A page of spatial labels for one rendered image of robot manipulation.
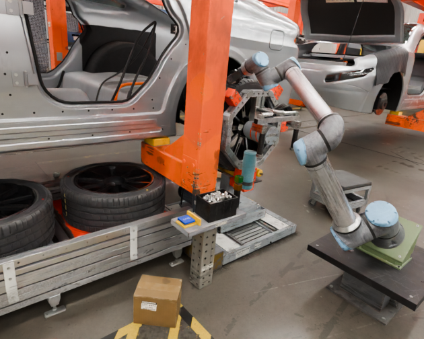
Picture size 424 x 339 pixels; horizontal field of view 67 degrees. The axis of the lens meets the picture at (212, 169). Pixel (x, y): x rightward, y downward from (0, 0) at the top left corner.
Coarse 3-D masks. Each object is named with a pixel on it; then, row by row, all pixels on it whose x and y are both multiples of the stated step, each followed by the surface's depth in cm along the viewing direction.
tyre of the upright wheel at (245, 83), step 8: (248, 80) 213; (256, 80) 219; (232, 88) 206; (240, 88) 210; (248, 88) 214; (256, 88) 219; (224, 104) 205; (264, 144) 244; (224, 160) 221; (224, 168) 226; (232, 168) 229
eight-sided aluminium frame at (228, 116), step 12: (240, 96) 206; (252, 96) 207; (228, 108) 204; (240, 108) 204; (228, 120) 200; (228, 132) 203; (228, 144) 207; (276, 144) 239; (228, 156) 212; (264, 156) 235; (240, 168) 222
